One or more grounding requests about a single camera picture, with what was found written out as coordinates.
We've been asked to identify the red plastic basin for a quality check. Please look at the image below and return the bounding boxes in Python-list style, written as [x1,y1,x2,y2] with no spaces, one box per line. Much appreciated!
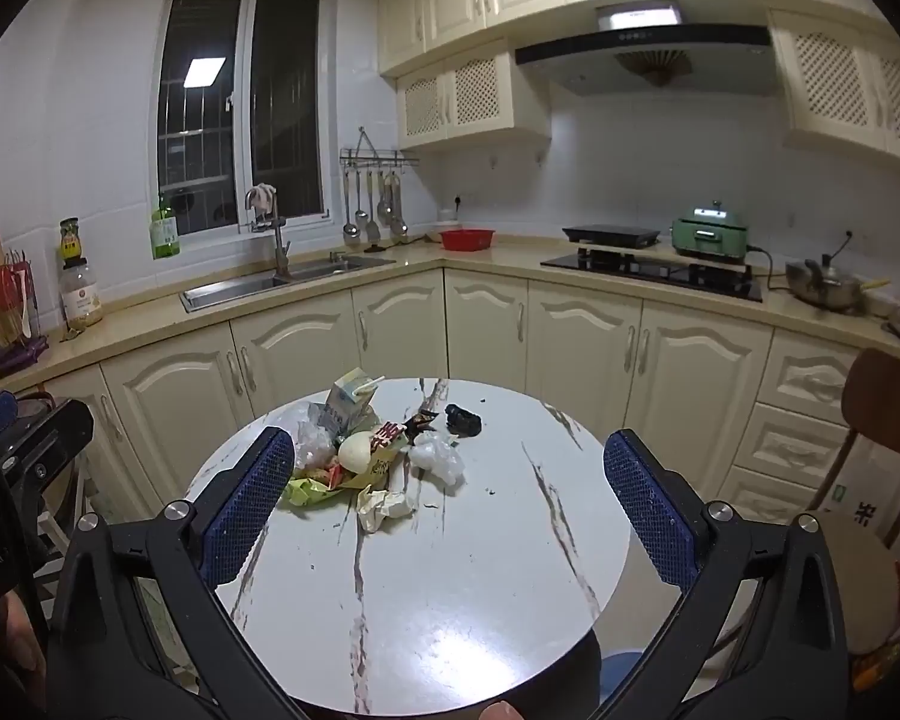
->
[439,227,496,252]

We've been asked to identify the green glass bottle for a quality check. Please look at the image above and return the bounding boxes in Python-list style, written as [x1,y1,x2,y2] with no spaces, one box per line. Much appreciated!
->
[150,193,182,261]

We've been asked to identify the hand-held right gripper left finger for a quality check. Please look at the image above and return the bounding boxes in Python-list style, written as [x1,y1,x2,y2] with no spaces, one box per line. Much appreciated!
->
[45,426,323,720]

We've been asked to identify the steel pot with lid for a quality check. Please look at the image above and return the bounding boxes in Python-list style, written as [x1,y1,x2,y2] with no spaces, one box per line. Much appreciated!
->
[785,256,892,314]

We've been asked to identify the white plastic bag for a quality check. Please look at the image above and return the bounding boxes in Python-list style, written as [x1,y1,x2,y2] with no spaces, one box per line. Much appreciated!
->
[296,405,338,470]

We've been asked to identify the steel faucet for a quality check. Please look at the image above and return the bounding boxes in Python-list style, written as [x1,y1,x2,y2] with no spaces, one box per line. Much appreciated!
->
[244,186,293,282]

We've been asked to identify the white stool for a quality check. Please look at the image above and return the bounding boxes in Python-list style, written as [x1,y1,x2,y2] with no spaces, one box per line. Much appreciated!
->
[41,465,95,575]

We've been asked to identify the black glass gas stove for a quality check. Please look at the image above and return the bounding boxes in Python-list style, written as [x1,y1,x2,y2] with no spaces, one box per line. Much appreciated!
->
[540,247,764,304]

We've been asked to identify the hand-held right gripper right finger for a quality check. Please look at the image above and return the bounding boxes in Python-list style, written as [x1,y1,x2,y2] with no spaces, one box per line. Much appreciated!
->
[602,429,852,720]

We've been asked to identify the red kitchen utensils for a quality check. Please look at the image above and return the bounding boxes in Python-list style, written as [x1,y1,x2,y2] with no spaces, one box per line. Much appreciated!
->
[0,251,42,346]

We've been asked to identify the white cardboard box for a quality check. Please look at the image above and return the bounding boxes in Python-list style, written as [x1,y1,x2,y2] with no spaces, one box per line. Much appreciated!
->
[817,435,900,563]

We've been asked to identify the black induction cooker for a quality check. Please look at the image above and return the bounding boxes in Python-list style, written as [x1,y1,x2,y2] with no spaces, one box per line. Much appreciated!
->
[561,223,662,250]

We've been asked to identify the dark kitchen window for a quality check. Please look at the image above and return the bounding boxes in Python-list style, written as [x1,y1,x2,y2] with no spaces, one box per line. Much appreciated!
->
[156,0,325,237]

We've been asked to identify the pale egg shell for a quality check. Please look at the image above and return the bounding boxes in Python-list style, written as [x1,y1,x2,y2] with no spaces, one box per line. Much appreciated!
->
[337,433,376,475]

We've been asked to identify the crumpled clear plastic wrap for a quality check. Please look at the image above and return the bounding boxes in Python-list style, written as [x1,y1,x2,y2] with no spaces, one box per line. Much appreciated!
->
[407,431,466,492]

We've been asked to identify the cream base cabinets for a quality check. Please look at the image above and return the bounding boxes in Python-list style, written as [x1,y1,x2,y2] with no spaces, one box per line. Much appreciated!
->
[0,240,875,533]

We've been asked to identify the blue plastic object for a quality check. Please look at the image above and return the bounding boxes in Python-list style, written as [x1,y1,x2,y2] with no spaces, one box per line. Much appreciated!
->
[600,652,647,713]

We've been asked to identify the red foil snack wrapper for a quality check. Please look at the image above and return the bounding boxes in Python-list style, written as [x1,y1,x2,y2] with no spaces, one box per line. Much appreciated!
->
[367,420,410,466]

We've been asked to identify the milk carton with straw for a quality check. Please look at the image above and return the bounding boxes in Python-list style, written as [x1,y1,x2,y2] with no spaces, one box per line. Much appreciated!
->
[322,367,386,442]

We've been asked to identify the large clear jar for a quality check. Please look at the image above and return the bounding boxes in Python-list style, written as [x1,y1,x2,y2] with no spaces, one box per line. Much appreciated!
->
[58,256,104,329]

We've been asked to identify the black range hood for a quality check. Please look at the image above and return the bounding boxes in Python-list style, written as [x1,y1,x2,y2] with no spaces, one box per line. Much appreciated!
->
[514,0,775,97]

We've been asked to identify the cream lattice door cabinet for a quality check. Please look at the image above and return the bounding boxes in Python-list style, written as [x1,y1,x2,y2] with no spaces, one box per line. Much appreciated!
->
[396,52,553,152]
[767,10,900,179]

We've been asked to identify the crumpled black plastic bag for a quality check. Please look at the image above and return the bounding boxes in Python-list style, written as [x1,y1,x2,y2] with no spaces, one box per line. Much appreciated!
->
[445,403,485,437]

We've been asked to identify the steel kitchen sink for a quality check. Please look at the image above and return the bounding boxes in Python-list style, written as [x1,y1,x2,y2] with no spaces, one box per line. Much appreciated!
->
[180,255,397,314]

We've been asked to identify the green checkered snack wrapper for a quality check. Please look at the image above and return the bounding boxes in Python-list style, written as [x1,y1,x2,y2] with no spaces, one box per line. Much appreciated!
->
[281,469,361,511]

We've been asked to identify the green electric cooker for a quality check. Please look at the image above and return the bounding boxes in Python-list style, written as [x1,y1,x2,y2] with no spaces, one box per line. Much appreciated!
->
[671,200,751,260]

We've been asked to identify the hanging steel spatula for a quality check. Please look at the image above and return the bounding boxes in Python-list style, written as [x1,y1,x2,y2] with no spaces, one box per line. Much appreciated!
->
[364,169,382,242]

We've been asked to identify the black power cable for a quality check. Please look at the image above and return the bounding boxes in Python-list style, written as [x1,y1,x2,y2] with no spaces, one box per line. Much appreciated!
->
[746,229,856,293]

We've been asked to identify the purple utensil rack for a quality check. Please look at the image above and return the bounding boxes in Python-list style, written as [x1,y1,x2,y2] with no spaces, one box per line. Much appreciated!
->
[0,334,50,380]

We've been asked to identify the wooden chair with cushion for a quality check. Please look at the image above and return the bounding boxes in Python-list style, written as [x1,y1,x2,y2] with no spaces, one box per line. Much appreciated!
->
[802,349,900,661]

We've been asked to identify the crumpled paper tissue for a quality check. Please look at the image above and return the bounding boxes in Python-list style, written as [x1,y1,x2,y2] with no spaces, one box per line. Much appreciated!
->
[355,486,419,535]

